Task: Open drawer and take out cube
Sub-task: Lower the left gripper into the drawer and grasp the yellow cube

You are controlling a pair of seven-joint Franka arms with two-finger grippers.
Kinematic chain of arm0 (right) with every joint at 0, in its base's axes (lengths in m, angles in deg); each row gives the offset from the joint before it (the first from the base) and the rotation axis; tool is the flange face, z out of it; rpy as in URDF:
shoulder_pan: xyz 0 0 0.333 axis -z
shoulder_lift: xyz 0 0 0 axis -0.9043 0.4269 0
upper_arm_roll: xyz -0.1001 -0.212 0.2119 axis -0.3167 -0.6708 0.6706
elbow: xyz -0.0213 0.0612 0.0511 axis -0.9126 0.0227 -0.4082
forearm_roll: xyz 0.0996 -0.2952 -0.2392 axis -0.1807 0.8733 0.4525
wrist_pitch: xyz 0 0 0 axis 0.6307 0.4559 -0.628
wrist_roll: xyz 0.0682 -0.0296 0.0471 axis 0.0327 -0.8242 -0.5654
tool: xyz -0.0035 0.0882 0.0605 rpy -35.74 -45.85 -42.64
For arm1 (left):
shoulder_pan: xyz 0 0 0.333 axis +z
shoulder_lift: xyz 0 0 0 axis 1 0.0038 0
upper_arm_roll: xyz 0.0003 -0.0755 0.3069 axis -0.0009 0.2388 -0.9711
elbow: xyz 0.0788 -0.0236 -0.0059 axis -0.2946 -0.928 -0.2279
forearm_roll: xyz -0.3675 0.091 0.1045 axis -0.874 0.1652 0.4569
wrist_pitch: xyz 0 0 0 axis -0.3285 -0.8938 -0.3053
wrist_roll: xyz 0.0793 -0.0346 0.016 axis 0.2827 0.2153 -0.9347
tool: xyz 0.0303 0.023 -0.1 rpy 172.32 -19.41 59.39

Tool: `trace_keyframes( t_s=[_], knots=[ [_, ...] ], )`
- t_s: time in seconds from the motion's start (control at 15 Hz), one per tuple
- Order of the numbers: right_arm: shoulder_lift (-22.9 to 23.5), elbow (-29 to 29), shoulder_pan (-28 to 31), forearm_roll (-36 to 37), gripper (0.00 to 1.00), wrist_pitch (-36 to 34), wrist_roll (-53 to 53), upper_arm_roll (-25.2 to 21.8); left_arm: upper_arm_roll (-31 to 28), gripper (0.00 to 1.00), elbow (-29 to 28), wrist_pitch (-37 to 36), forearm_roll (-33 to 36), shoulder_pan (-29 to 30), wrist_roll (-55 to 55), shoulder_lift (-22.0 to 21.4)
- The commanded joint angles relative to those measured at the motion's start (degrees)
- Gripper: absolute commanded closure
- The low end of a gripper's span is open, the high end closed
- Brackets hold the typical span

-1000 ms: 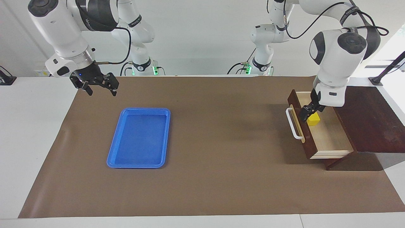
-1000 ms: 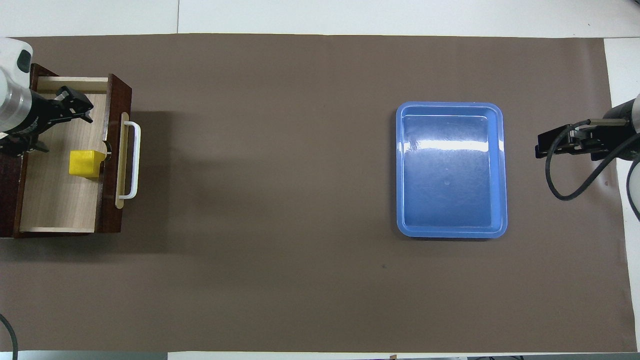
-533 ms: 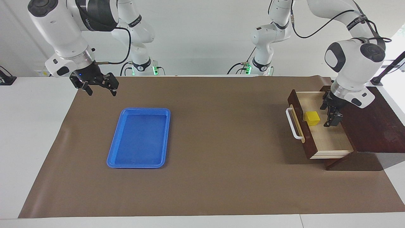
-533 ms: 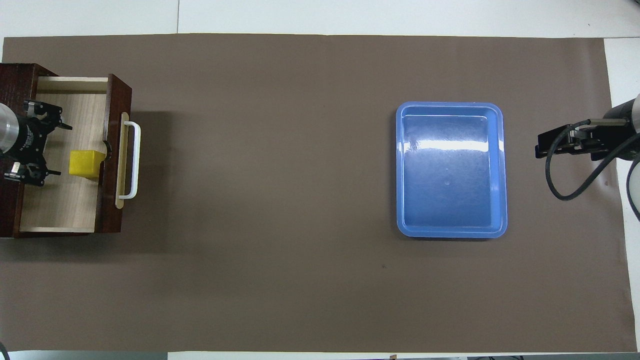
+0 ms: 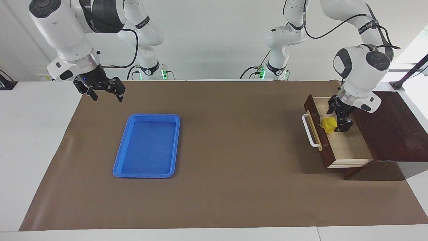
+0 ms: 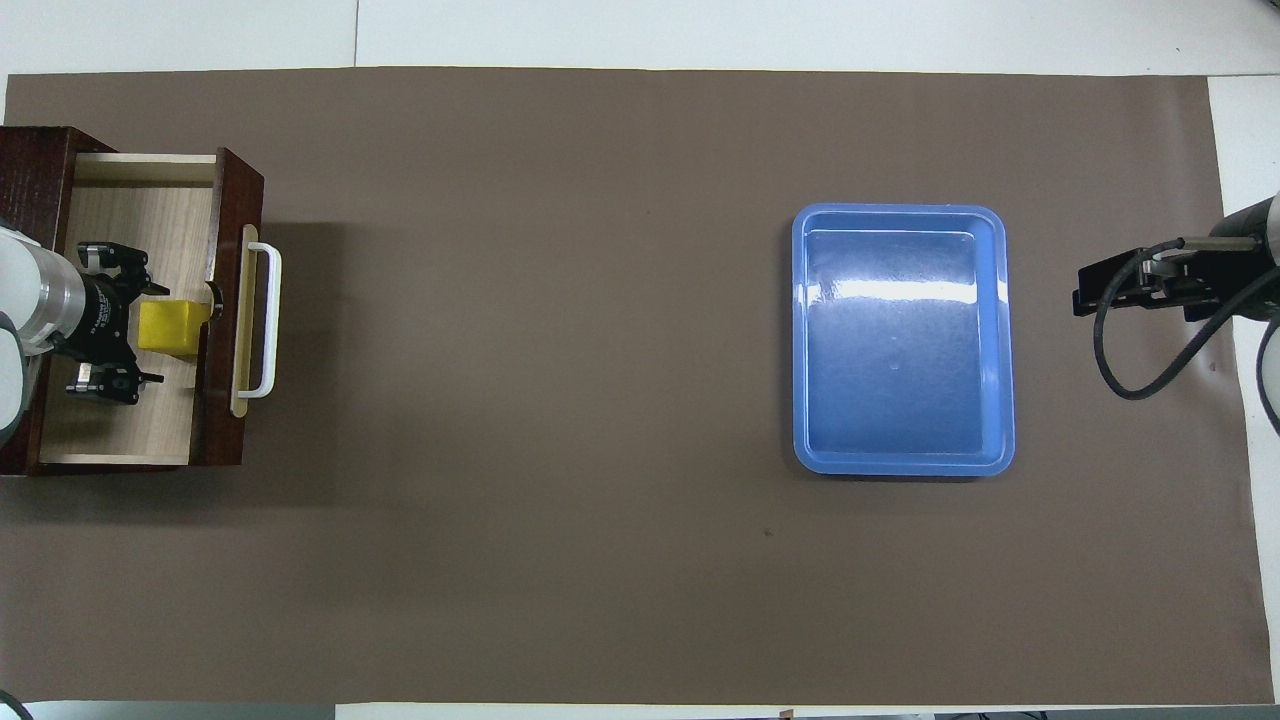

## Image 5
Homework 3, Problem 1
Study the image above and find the yellow cube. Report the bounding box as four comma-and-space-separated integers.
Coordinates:
320, 117, 338, 134

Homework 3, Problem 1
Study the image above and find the dark wooden drawer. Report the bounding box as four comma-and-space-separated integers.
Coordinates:
302, 95, 375, 169

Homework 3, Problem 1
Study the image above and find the white drawer handle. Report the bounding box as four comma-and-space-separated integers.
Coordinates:
302, 110, 323, 152

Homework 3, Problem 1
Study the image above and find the dark wooden drawer cabinet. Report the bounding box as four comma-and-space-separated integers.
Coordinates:
344, 90, 428, 181

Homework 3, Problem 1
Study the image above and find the blue plastic tray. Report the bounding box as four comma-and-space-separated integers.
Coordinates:
113, 114, 181, 178

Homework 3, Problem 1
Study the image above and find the black clamp stand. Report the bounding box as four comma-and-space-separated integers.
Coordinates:
390, 54, 428, 91

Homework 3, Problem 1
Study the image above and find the brown table mat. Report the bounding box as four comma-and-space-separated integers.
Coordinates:
19, 80, 428, 231

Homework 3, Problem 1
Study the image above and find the black right base cable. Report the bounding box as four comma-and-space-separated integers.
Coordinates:
127, 65, 141, 81

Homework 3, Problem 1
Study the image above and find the black base cable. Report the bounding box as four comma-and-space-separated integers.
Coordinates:
127, 65, 141, 81
240, 50, 272, 80

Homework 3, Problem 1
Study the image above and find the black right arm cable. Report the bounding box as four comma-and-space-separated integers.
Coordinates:
100, 28, 138, 69

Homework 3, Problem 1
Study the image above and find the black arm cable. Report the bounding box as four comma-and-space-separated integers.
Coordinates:
100, 28, 138, 69
299, 0, 401, 51

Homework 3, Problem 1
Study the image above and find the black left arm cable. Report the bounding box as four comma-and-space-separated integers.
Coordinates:
299, 0, 401, 51

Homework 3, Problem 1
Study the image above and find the black table mount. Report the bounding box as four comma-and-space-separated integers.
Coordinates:
0, 69, 18, 91

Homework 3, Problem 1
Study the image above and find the black left base cable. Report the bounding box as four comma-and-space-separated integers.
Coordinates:
240, 50, 272, 80

